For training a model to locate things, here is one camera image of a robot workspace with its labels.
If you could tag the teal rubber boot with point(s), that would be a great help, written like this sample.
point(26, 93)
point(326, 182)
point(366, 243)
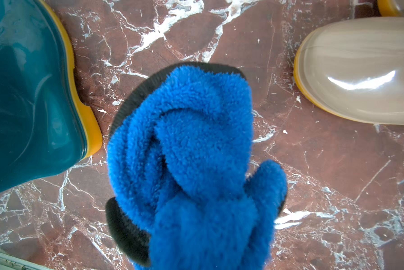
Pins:
point(45, 128)

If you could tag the aluminium front rail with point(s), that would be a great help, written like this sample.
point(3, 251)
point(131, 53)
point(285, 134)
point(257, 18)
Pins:
point(8, 262)

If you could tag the blue grey cloth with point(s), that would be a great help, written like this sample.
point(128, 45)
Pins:
point(178, 154)

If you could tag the beige boot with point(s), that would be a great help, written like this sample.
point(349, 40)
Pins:
point(391, 8)
point(354, 69)

